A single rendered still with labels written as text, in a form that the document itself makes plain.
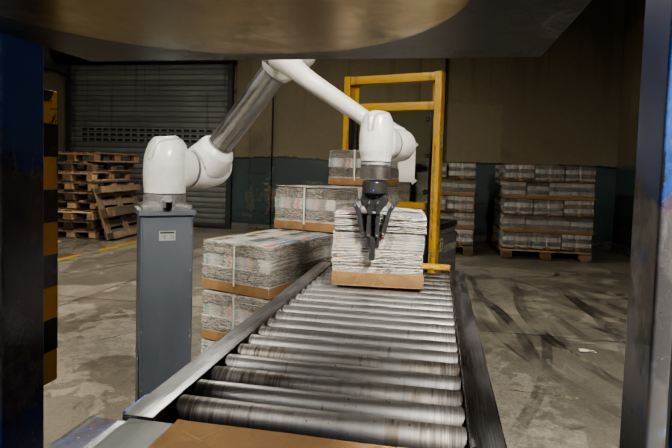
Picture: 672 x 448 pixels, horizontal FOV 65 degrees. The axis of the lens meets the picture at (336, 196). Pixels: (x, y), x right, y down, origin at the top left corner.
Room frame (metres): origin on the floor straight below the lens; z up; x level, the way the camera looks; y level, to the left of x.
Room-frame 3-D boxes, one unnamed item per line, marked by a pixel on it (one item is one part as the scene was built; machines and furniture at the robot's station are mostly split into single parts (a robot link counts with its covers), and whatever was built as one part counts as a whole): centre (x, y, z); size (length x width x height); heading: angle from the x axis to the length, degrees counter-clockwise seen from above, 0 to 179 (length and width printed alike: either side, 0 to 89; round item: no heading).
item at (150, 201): (2.00, 0.64, 1.03); 0.22 x 0.18 x 0.06; 24
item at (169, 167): (2.03, 0.65, 1.17); 0.18 x 0.16 x 0.22; 150
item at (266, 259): (2.83, 0.16, 0.42); 1.17 x 0.39 x 0.83; 152
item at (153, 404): (1.42, 0.16, 0.74); 1.34 x 0.05 x 0.12; 169
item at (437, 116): (3.69, -0.68, 0.97); 0.09 x 0.09 x 1.75; 62
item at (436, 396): (0.92, 0.00, 0.77); 0.47 x 0.05 x 0.05; 79
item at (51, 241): (0.80, 0.46, 1.05); 0.05 x 0.05 x 0.45; 79
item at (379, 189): (1.61, -0.12, 1.09); 0.08 x 0.07 x 0.09; 79
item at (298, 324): (1.24, -0.06, 0.77); 0.47 x 0.05 x 0.05; 79
